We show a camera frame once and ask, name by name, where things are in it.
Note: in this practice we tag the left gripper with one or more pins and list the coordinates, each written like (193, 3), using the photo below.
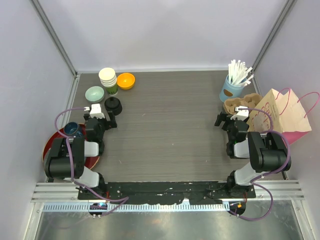
(111, 124)

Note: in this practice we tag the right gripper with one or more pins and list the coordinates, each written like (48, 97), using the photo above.
(224, 117)

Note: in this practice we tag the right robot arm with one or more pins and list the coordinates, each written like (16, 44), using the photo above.
(267, 153)

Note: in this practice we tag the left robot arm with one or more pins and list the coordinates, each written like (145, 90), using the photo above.
(89, 179)

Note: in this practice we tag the blue straw holder can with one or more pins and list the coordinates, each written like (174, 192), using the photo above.
(229, 91)

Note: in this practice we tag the brown cardboard cup carrier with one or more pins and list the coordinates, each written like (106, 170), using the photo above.
(249, 100)

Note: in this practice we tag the pale green bowl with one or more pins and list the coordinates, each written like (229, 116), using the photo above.
(95, 94)

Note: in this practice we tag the dark blue ceramic cup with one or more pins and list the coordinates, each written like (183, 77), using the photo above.
(73, 129)

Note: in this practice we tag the red round tray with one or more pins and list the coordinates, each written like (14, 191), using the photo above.
(56, 157)

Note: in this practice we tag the orange bowl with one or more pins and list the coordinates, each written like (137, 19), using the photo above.
(126, 81)

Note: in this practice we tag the bundle of white straws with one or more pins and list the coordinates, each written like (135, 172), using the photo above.
(239, 75)

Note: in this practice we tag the kraft pink paper bag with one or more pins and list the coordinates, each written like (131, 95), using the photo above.
(283, 112)

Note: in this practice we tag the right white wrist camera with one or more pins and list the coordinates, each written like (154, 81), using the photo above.
(242, 113)

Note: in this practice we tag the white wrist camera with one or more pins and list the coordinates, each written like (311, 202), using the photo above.
(95, 111)
(242, 113)

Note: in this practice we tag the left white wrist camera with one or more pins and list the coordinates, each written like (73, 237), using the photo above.
(95, 111)

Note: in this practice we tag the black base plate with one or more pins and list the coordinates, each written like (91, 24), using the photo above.
(173, 192)

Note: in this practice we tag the aluminium frame rail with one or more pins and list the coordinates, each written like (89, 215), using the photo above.
(64, 197)

